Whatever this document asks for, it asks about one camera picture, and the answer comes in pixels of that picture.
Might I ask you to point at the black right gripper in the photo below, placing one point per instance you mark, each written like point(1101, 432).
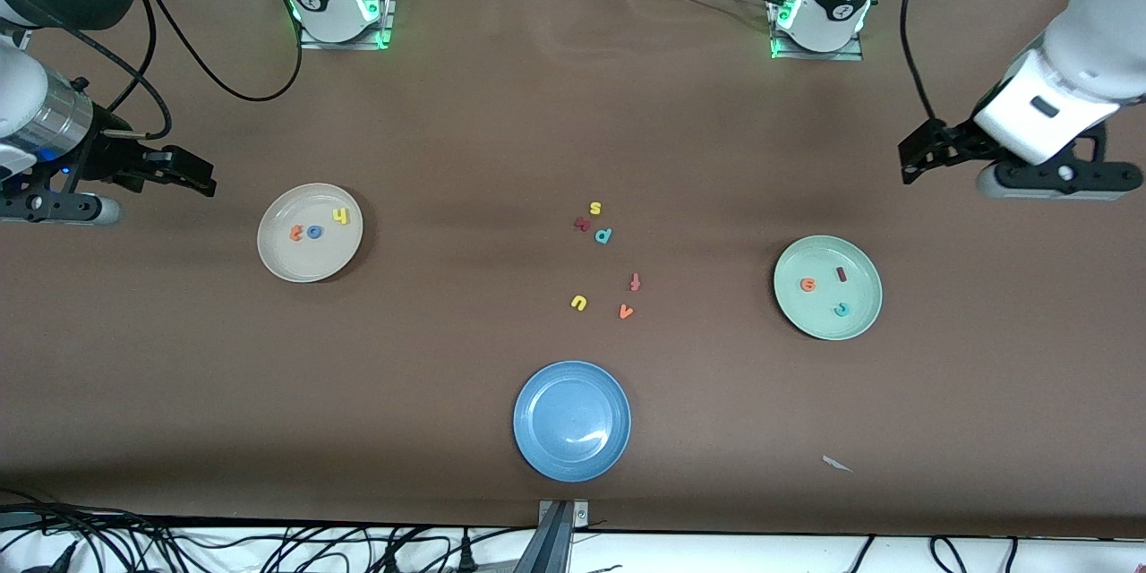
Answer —
point(109, 158)

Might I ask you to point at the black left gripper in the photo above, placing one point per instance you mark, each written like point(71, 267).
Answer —
point(956, 143)

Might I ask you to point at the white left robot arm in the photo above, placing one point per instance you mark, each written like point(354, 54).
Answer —
point(1074, 63)

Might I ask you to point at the beige brown plate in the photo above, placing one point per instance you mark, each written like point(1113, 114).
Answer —
point(304, 260)

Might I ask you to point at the light green plate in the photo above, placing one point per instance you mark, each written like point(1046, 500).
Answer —
point(828, 331)

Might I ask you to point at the white paper scrap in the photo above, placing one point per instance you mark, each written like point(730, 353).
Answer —
point(837, 464)

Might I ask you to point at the black power plug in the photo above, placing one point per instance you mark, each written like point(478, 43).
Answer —
point(390, 560)
point(466, 555)

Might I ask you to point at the blue plate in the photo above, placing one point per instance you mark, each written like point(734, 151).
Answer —
point(573, 421)

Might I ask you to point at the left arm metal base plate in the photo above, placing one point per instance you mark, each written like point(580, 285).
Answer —
point(819, 55)

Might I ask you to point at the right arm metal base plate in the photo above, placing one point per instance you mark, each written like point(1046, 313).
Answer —
point(389, 18)

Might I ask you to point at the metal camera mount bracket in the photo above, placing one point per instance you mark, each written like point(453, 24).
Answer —
point(560, 537)

